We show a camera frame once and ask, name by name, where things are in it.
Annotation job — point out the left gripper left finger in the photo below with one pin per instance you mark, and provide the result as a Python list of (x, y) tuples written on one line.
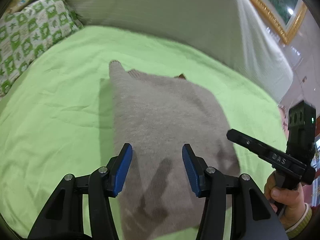
[(79, 207)]

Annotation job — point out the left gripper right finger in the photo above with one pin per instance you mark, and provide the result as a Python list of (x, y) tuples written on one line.
[(252, 216)]

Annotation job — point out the beige knit sweater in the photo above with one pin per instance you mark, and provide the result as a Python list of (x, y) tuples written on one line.
[(158, 115)]

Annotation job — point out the person's right hand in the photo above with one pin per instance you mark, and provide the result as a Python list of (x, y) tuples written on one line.
[(292, 199)]

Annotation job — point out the yellow knit sleeve cuff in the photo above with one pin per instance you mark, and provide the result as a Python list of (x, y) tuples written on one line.
[(296, 229)]

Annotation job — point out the green bed sheet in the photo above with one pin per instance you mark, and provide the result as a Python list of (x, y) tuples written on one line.
[(58, 116)]

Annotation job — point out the gold framed floral painting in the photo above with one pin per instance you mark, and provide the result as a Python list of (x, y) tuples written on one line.
[(285, 16)]

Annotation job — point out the striped grey duvet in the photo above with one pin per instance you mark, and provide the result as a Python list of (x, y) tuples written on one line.
[(230, 31)]

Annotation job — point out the green white checkered pillow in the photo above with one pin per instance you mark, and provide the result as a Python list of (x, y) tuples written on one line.
[(27, 34)]

